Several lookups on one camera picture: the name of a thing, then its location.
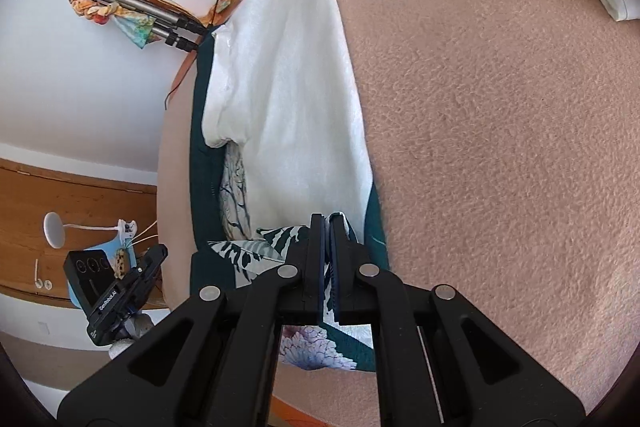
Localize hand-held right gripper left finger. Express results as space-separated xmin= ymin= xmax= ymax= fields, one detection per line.
xmin=57 ymin=213 xmax=326 ymax=427

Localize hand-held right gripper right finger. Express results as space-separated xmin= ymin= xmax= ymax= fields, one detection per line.
xmin=327 ymin=213 xmax=586 ymax=427

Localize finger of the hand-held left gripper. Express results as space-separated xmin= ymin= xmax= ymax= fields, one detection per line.
xmin=131 ymin=244 xmax=169 ymax=293

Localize teal and white printed t-shirt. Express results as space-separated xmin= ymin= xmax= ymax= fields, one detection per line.
xmin=189 ymin=0 xmax=391 ymax=373

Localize white round lamp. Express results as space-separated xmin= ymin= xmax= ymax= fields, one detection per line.
xmin=44 ymin=213 xmax=123 ymax=249

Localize pink fleece blanket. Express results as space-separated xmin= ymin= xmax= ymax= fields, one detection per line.
xmin=156 ymin=0 xmax=640 ymax=418

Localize folded tripod with colourful cloth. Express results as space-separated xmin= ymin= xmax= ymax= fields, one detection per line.
xmin=69 ymin=0 xmax=206 ymax=52

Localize silver folded tripod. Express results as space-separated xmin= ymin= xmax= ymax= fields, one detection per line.
xmin=80 ymin=0 xmax=208 ymax=54

